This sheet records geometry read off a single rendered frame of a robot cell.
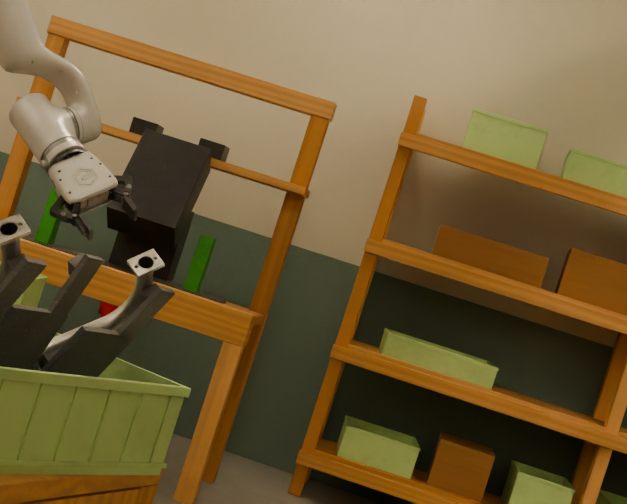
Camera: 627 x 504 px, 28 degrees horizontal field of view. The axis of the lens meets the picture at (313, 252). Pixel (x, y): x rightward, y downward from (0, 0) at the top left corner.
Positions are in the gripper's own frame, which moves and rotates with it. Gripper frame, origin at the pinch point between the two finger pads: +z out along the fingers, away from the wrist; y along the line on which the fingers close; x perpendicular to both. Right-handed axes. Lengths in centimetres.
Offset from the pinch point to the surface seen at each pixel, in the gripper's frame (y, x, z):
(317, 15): 307, 310, -274
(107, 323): -7.7, 10.6, 12.9
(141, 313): -3.3, 5.3, 16.9
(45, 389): -28.2, -5.9, 27.9
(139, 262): -0.6, -1.2, 11.0
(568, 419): 291, 362, -11
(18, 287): -26.2, -17.5, 15.7
